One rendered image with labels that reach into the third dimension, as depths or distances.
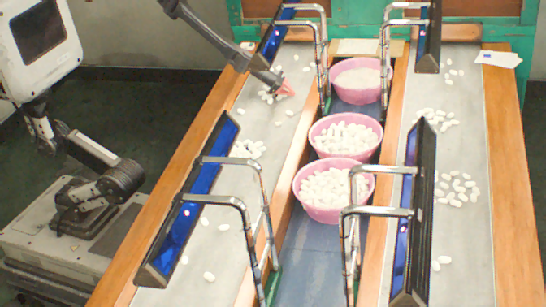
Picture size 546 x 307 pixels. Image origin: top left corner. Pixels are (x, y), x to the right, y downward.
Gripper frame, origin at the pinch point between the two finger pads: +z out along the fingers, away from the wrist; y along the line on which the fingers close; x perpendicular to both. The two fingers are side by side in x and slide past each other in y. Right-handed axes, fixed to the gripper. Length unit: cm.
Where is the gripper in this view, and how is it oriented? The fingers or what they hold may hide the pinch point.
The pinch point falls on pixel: (292, 93)
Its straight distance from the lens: 252.3
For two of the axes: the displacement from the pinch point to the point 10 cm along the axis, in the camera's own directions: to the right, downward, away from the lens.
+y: 2.1, -6.1, 7.6
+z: 8.3, 5.3, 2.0
